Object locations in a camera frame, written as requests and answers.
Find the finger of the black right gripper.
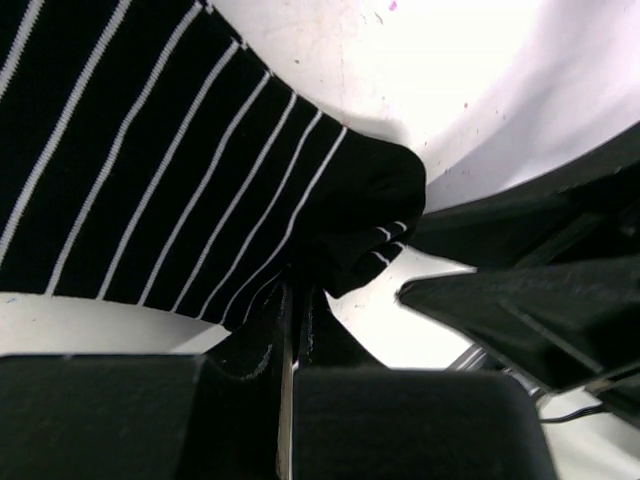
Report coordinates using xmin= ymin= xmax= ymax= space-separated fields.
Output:
xmin=397 ymin=256 xmax=639 ymax=426
xmin=412 ymin=129 xmax=639 ymax=270

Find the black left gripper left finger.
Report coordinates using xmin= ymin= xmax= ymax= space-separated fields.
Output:
xmin=1 ymin=280 xmax=294 ymax=479

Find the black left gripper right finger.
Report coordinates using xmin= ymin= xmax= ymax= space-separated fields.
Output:
xmin=287 ymin=284 xmax=556 ymax=480

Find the black white-striped sock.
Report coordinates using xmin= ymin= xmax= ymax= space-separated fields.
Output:
xmin=0 ymin=0 xmax=429 ymax=334

